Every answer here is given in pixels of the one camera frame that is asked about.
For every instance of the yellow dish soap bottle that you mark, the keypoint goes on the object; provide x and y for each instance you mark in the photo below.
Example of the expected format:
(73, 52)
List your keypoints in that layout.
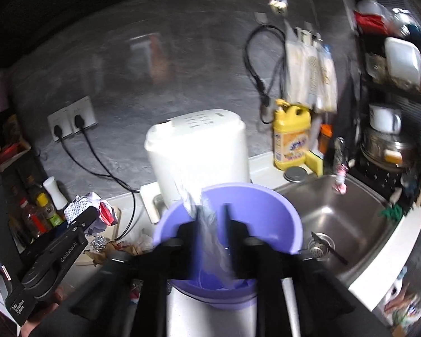
(291, 140)

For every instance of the yellow sponge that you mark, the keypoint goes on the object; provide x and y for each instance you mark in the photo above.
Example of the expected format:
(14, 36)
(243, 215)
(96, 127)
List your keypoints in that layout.
(315, 163)

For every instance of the white hanging packet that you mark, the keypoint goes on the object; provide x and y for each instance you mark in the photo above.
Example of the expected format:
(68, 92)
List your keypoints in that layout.
(300, 73)
(327, 80)

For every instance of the white bowl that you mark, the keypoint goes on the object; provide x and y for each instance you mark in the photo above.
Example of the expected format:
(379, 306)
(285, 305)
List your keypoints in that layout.
(372, 7)

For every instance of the person's left hand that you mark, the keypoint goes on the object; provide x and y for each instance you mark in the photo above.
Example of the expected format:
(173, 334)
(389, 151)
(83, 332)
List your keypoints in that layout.
(58, 296)

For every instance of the white wall hook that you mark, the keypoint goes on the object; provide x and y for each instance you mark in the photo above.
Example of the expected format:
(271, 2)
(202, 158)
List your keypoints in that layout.
(279, 5)

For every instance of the white wall socket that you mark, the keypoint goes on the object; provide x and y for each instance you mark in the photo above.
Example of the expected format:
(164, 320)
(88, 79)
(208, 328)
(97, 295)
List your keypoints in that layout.
(68, 116)

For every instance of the white-capped oil spray bottle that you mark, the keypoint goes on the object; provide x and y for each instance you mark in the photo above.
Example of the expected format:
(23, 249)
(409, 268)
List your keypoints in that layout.
(54, 191)

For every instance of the round metal cap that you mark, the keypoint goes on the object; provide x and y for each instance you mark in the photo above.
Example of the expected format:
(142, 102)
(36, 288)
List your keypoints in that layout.
(296, 174)

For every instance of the brown crumpled wrapper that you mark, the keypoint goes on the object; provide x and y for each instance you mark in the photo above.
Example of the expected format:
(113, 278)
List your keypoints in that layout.
(126, 249)

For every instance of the chrome faucet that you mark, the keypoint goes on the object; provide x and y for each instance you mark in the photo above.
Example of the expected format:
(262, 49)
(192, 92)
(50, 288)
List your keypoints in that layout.
(338, 154)

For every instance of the colourful plastic bag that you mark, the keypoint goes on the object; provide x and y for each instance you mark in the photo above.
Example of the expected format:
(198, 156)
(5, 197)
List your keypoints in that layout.
(407, 302)

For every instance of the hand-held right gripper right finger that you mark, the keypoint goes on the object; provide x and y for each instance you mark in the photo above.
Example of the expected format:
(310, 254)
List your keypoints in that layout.
(239, 245)

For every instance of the red-capped dark bottle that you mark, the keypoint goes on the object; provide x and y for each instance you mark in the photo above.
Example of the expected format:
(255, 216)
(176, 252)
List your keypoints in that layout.
(31, 217)

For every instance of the dark glass bottle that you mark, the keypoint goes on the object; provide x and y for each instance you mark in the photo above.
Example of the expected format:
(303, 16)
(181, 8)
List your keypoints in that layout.
(33, 186)

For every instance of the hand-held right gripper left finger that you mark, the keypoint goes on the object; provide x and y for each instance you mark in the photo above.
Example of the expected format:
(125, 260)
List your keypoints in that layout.
(186, 244)

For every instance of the black utensil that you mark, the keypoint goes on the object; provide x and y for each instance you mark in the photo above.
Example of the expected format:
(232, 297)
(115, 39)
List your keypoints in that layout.
(336, 254)

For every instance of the red sachet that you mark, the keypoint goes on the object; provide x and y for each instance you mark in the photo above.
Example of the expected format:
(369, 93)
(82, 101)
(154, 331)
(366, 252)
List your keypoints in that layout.
(107, 214)

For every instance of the clear plastic wrapper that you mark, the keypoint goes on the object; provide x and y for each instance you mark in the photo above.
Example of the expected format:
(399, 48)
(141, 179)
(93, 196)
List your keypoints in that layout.
(210, 240)

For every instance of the purple plastic bucket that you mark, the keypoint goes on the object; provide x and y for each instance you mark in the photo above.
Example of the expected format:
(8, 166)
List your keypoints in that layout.
(270, 214)

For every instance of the stainless steel sink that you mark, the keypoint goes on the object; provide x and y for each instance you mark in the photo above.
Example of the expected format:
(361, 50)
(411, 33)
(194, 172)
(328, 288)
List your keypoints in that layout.
(354, 224)

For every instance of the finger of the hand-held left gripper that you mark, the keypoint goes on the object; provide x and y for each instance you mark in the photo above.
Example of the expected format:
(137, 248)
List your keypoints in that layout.
(86, 219)

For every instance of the white air fryer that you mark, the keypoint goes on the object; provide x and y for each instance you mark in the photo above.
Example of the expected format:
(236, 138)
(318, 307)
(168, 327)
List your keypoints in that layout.
(196, 154)

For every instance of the green scrubber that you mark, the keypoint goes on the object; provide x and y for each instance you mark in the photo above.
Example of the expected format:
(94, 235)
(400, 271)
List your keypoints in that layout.
(391, 212)

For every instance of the white enamel mug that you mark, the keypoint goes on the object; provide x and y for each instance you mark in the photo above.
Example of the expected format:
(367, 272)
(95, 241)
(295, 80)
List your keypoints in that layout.
(384, 117)

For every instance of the blue-printed white wrapper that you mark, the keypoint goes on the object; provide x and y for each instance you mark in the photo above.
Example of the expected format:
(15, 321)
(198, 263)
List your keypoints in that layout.
(80, 207)

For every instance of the metal sink strainer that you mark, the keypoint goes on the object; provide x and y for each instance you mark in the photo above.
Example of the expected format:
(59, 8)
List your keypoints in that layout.
(319, 249)

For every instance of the yellow-capped green-label bottle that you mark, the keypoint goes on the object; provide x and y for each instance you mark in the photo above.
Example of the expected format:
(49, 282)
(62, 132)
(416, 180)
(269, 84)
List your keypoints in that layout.
(45, 207)

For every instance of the orange bottle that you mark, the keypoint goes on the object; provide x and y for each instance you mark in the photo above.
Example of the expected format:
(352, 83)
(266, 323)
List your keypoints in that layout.
(325, 138)

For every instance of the white lidded container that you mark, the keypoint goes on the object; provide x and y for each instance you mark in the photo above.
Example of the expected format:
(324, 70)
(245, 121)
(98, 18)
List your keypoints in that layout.
(403, 59)

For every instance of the silver foil ball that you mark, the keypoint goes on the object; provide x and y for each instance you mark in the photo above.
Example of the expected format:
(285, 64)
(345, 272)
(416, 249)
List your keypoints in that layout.
(99, 244)

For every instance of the steel pot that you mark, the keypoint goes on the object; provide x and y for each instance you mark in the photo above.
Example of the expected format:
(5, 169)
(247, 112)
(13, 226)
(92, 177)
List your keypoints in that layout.
(379, 147)

